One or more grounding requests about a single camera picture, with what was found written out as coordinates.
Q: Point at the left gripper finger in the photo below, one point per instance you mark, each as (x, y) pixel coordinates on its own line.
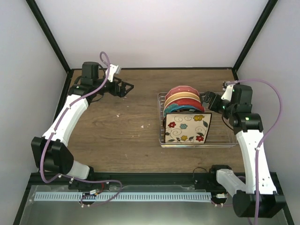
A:
(125, 86)
(122, 92)

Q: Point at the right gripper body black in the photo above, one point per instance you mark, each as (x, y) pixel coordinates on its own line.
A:
(213, 106)

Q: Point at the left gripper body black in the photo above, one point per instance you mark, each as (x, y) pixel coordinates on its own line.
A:
(113, 91)

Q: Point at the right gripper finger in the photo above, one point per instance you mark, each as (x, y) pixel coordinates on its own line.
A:
(203, 95)
(203, 106)

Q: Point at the red plate teal flower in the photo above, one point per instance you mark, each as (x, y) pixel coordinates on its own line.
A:
(185, 102)

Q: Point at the yellow round plate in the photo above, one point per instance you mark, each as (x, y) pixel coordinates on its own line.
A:
(180, 95)

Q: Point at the pink polka dot plate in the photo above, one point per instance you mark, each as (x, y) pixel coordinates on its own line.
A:
(181, 88)

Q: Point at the square floral plate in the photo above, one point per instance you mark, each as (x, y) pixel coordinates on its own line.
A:
(187, 128)

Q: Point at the blue polka dot plate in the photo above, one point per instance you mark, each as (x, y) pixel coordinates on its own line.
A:
(175, 107)

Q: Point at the black rimmed round plate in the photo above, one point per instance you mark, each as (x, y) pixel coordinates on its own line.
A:
(182, 111)

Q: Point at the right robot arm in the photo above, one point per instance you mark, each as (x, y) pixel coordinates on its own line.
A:
(257, 196)

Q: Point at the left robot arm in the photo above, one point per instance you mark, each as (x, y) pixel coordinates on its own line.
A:
(51, 151)

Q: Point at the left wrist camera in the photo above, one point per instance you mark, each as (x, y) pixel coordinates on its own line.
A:
(114, 69)

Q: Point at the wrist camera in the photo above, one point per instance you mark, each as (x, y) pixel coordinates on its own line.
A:
(228, 90)
(114, 69)

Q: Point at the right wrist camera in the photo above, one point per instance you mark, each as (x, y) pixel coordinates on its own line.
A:
(228, 90)

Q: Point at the wire dish rack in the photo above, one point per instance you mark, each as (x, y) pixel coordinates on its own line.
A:
(219, 134)

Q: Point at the black frame rail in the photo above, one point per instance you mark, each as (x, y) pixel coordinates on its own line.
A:
(199, 180)

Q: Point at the white slotted cable duct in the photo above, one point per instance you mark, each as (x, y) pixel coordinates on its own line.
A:
(125, 197)

